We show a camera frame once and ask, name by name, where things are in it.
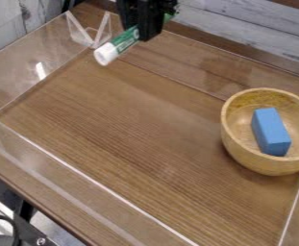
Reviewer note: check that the green and white marker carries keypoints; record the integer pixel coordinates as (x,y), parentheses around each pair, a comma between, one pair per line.
(120,43)

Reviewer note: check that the blue rectangular block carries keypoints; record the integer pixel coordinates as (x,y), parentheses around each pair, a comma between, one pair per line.
(270,133)

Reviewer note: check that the clear acrylic corner bracket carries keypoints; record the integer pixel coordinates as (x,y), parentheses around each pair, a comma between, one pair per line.
(88,36)

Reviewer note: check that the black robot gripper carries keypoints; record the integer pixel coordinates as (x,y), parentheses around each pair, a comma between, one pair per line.
(148,16)

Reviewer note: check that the brown wooden bowl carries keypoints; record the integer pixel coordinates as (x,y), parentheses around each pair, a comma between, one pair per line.
(237,134)

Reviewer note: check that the black metal table frame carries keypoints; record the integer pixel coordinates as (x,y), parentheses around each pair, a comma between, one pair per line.
(16,230)

